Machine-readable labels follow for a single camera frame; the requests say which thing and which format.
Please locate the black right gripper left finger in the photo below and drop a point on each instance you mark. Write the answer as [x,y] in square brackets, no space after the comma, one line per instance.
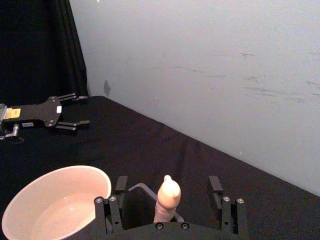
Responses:
[115,212]

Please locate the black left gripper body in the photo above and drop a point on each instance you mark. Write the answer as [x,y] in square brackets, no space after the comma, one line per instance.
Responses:
[40,113]

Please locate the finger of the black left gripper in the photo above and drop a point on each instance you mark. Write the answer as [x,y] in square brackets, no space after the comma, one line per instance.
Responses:
[70,125]
[72,97]

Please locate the black curtain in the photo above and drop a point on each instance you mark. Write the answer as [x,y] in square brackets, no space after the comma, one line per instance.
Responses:
[37,50]

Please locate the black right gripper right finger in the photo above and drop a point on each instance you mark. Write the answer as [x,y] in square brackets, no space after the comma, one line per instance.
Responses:
[231,215]

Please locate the black table cloth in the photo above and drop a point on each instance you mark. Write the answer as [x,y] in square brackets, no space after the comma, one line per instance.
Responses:
[155,155]

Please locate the cream ceramic bowl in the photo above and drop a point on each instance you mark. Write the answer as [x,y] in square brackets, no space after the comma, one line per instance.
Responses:
[55,207]

